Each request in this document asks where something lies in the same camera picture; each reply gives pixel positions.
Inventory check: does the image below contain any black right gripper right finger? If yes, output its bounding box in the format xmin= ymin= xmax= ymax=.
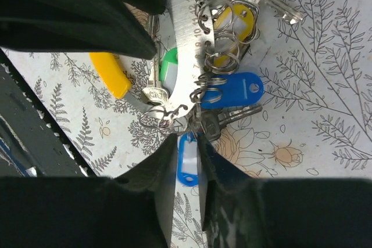
xmin=198 ymin=135 xmax=371 ymax=247

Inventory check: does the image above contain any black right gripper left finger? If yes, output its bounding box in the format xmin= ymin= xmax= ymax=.
xmin=1 ymin=134 xmax=177 ymax=247

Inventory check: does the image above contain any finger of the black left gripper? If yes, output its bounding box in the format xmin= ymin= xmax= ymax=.
xmin=1 ymin=0 xmax=167 ymax=59

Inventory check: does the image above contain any blue tagged key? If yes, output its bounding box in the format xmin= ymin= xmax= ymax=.
xmin=177 ymin=132 xmax=198 ymax=187

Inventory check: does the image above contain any green key tag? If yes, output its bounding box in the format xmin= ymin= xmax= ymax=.
xmin=159 ymin=48 xmax=178 ymax=94

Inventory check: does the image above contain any blue key tag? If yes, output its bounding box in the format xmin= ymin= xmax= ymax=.
xmin=201 ymin=72 xmax=264 ymax=109

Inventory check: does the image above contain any yellow key tag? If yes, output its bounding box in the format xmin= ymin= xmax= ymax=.
xmin=211 ymin=1 xmax=259 ymax=74

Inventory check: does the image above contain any floral table mat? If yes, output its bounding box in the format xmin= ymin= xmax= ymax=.
xmin=1 ymin=0 xmax=371 ymax=247

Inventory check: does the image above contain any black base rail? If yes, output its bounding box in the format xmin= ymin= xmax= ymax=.
xmin=1 ymin=52 xmax=95 ymax=177

